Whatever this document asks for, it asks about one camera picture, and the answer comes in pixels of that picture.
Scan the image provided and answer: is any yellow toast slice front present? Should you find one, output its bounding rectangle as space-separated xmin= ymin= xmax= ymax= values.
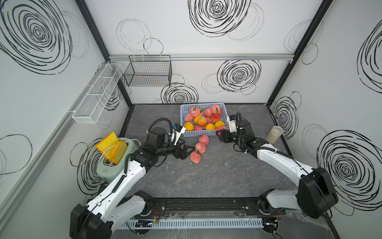
xmin=111 ymin=140 xmax=128 ymax=165

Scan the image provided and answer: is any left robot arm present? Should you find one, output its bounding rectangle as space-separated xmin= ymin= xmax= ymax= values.
xmin=69 ymin=124 xmax=195 ymax=239

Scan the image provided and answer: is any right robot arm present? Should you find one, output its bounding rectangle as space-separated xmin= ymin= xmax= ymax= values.
xmin=215 ymin=118 xmax=339 ymax=219

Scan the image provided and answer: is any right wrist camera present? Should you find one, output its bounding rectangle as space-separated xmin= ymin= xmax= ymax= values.
xmin=226 ymin=115 xmax=237 ymax=133

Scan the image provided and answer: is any yellow toast slice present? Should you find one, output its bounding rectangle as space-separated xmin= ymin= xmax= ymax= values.
xmin=95 ymin=131 xmax=119 ymax=154
xmin=111 ymin=140 xmax=128 ymax=165

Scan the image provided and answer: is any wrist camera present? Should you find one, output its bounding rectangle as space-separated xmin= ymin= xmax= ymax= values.
xmin=171 ymin=123 xmax=186 ymax=145
xmin=226 ymin=115 xmax=237 ymax=133

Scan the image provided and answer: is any black wire wall basket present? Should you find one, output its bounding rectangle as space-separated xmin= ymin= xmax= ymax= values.
xmin=124 ymin=55 xmax=172 ymax=87

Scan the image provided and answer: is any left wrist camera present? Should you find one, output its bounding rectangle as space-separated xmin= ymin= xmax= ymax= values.
xmin=171 ymin=123 xmax=186 ymax=145

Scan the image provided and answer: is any grey slotted cable duct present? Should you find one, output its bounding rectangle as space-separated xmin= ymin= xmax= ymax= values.
xmin=119 ymin=218 xmax=265 ymax=231

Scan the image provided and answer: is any mint green toaster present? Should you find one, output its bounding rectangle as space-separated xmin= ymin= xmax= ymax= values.
xmin=96 ymin=137 xmax=141 ymax=183

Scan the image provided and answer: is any frosted plastic cup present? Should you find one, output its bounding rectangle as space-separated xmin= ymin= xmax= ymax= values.
xmin=266 ymin=125 xmax=284 ymax=144

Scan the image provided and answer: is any yellow toast slice rear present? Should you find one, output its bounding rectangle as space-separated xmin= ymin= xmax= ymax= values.
xmin=95 ymin=131 xmax=119 ymax=154

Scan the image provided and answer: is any pink peach with leaf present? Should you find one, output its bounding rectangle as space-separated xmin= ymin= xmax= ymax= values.
xmin=190 ymin=106 xmax=200 ymax=117

